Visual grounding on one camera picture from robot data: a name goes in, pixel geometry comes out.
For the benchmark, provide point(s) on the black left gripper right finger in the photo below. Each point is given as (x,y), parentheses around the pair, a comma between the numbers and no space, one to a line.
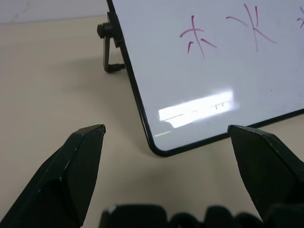
(266,171)

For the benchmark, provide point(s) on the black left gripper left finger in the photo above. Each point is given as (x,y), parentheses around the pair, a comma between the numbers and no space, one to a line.
(61,180)

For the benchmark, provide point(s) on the black whiteboard stand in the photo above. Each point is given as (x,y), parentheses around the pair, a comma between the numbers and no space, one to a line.
(109,47)

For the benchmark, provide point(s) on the white whiteboard with black frame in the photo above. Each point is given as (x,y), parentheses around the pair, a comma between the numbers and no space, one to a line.
(213,78)

